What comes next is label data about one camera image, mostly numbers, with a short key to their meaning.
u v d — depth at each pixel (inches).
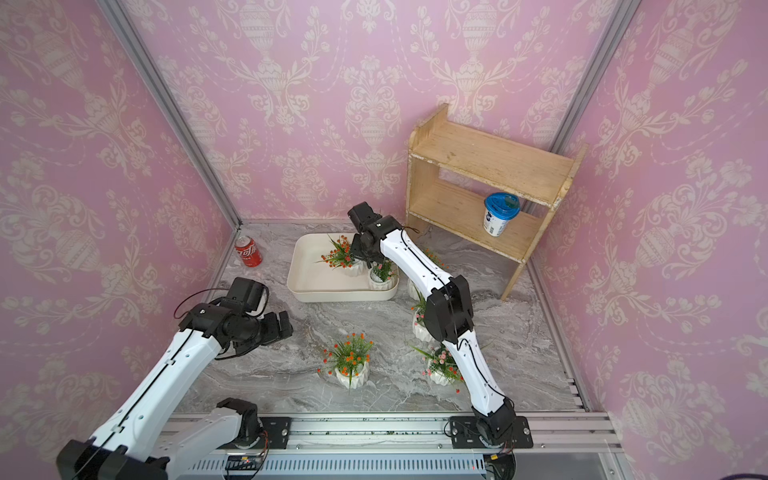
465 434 28.7
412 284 25.2
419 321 32.9
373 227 27.0
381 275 37.3
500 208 32.2
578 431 30.1
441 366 28.1
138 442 15.5
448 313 22.8
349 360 27.9
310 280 41.5
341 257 34.5
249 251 39.5
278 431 29.3
